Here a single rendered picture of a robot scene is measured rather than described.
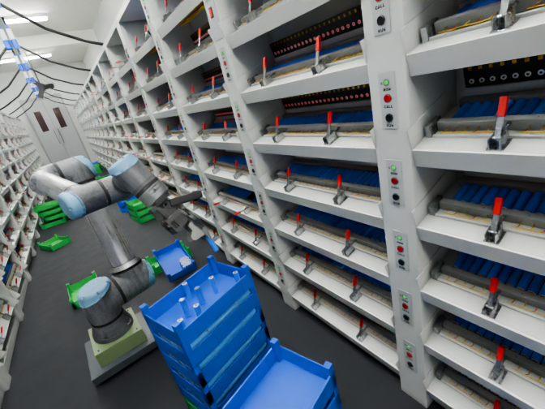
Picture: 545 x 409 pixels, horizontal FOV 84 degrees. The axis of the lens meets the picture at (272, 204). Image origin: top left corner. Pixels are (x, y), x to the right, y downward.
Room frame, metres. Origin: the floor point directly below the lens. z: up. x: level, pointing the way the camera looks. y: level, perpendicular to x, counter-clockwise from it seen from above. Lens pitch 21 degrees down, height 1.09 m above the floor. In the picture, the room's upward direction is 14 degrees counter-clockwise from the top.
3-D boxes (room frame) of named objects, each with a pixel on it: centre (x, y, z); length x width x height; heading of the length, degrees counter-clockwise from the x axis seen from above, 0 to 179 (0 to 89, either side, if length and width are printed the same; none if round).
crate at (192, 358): (0.84, 0.30, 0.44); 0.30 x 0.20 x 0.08; 137
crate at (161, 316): (0.84, 0.30, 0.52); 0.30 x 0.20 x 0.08; 137
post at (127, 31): (2.56, 0.66, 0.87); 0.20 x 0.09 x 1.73; 120
